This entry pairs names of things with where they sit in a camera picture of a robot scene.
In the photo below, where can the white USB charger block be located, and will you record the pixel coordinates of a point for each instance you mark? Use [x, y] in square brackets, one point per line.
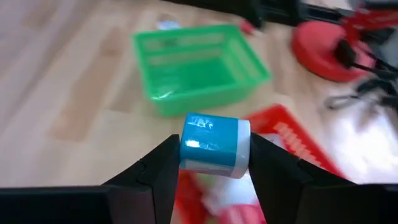
[230, 193]

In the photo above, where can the red plastic basket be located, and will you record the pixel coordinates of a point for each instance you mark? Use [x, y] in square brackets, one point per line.
[280, 121]

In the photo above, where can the black aluminium table frame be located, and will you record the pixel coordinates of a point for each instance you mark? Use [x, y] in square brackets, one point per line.
[236, 7]

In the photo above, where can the teal white USB charger cube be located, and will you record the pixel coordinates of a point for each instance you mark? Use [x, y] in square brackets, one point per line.
[211, 143]

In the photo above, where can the pink USB charger cube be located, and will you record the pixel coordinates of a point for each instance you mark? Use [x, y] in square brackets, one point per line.
[247, 27]
[242, 216]

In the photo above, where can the red desk lamp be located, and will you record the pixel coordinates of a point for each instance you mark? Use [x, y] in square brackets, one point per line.
[314, 53]

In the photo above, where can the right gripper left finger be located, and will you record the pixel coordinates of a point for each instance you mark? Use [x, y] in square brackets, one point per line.
[155, 180]

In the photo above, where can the purple USB charger cube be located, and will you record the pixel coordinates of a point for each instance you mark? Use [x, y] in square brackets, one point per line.
[168, 25]

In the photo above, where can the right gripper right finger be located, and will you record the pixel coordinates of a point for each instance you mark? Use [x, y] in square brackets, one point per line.
[280, 186]

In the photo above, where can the green plastic basket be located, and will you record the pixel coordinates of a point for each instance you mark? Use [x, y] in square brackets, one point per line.
[192, 77]

